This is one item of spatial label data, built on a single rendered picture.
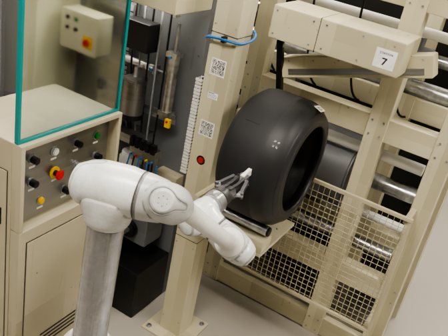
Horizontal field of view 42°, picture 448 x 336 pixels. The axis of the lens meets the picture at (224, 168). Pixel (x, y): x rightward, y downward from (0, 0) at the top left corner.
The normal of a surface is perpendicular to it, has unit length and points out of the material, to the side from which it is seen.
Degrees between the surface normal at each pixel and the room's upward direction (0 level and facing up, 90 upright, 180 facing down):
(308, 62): 90
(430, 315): 0
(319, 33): 90
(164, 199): 58
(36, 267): 90
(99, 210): 89
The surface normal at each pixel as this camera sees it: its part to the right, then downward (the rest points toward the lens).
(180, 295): -0.51, 0.30
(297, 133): 0.45, -0.13
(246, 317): 0.18, -0.88
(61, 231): 0.84, 0.37
